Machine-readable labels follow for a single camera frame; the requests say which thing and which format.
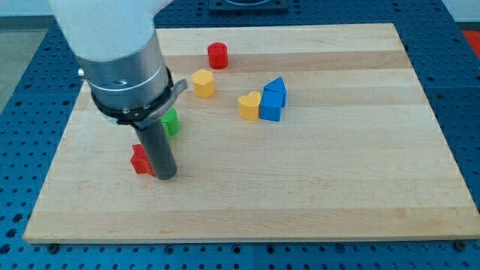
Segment red cylinder block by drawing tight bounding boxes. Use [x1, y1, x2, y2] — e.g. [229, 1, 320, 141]
[207, 42, 228, 70]

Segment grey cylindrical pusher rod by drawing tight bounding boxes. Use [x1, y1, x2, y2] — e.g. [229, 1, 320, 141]
[135, 120, 177, 180]

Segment green block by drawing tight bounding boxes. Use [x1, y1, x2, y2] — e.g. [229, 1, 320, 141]
[161, 107, 180, 139]

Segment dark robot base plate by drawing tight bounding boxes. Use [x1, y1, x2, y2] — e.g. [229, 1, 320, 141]
[208, 0, 289, 14]

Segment blue triangle block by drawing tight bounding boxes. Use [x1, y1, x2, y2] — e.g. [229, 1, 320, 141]
[263, 76, 287, 107]

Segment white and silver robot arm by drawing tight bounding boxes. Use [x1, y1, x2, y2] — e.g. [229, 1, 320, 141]
[48, 0, 188, 180]

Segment wooden board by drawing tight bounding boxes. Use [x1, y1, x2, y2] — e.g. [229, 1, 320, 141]
[24, 23, 479, 244]

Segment blue cube block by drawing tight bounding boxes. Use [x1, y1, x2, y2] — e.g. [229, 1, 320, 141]
[259, 91, 283, 122]

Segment red star block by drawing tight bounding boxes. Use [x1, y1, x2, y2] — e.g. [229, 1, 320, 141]
[130, 144, 155, 176]

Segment yellow hexagon block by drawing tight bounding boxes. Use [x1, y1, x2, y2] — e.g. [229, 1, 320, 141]
[192, 69, 216, 98]

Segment yellow heart block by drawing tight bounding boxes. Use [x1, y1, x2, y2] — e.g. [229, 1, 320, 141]
[238, 91, 262, 121]

